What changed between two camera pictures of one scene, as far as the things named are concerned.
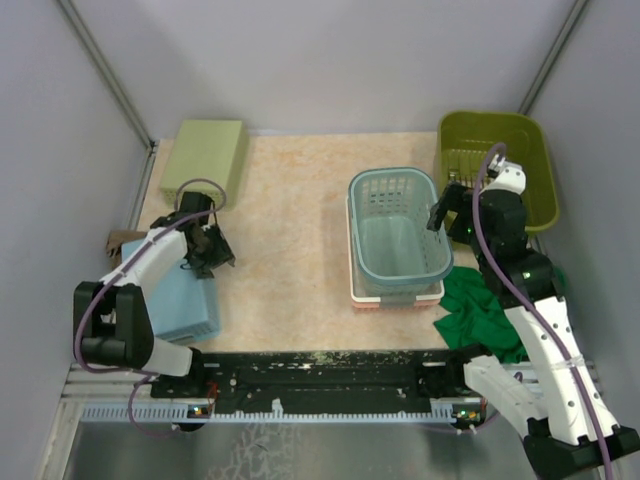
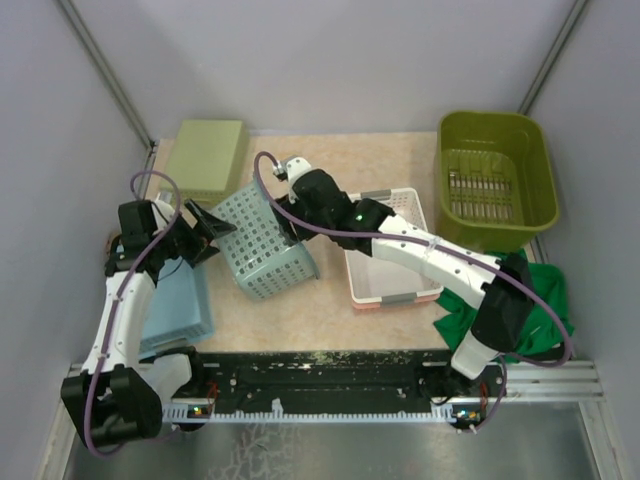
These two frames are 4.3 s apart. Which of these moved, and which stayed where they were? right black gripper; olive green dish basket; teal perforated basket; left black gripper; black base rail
Moved: right black gripper; left black gripper; teal perforated basket
Stayed: black base rail; olive green dish basket
